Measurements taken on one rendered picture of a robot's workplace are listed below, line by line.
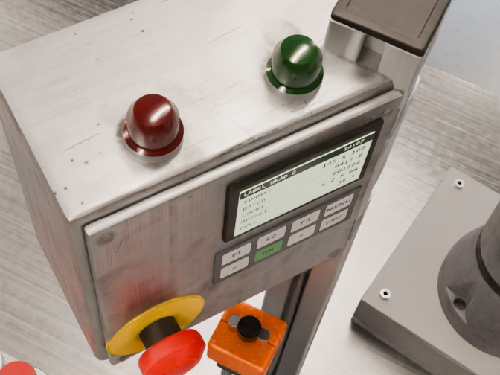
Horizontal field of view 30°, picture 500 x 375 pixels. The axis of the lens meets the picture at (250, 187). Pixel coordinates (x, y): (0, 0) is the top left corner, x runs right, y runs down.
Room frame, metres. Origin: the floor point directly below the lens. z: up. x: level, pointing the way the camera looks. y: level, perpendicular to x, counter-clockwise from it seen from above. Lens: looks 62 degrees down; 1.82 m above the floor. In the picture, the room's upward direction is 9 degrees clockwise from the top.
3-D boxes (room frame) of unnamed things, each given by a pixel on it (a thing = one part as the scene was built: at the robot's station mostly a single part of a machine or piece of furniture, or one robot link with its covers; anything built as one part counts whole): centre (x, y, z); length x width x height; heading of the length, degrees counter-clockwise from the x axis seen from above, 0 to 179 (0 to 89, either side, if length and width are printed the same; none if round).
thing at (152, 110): (0.20, 0.04, 1.49); 0.03 x 0.03 x 0.02
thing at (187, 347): (0.16, 0.03, 1.33); 0.04 x 0.03 x 0.04; 127
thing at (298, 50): (0.25, -0.01, 1.49); 0.03 x 0.03 x 0.02
